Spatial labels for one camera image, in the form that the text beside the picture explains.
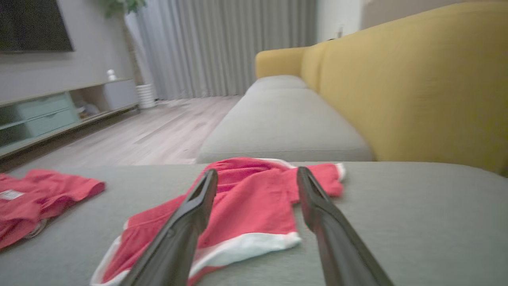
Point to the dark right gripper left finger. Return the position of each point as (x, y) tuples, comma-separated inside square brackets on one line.
[(178, 238)]

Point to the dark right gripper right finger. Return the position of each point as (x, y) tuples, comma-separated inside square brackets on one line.
[(337, 242)]

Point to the red shorts with white trim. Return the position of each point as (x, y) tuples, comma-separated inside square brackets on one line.
[(254, 206)]

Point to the red jersey with white sleeves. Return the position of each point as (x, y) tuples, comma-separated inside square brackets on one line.
[(35, 198)]

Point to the white ribbed plant pot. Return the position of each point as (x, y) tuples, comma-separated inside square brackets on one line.
[(146, 96)]

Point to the pale bundle in cabinet shelf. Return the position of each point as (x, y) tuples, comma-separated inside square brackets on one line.
[(88, 110)]

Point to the small white figurine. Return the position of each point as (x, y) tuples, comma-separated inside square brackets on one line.
[(111, 75)]

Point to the low television cabinet teal drawers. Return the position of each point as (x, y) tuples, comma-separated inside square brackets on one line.
[(47, 113)]

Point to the grey pleated curtain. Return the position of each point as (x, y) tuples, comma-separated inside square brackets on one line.
[(222, 43)]

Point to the black wall television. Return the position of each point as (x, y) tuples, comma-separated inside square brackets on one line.
[(31, 24)]

